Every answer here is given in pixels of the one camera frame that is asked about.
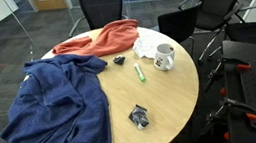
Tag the crumpled black plastic wrapper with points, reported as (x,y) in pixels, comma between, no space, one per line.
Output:
(138,116)

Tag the green Expo dry-erase marker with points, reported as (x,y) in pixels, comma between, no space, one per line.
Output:
(139,73)

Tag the small black binder clip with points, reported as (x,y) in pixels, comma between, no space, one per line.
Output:
(119,60)

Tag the white cartoon print mug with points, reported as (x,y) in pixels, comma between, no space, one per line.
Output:
(164,60)

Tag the blue knit cloth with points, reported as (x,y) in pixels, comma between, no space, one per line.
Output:
(59,108)

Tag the white paper doily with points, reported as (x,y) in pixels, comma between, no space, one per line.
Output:
(144,45)

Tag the orange knit cloth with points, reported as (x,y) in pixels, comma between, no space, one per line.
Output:
(113,38)

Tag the wooden door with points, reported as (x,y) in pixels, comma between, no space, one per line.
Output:
(49,3)

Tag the black mesh office chair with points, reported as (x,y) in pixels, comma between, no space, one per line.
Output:
(222,1)
(253,32)
(101,4)

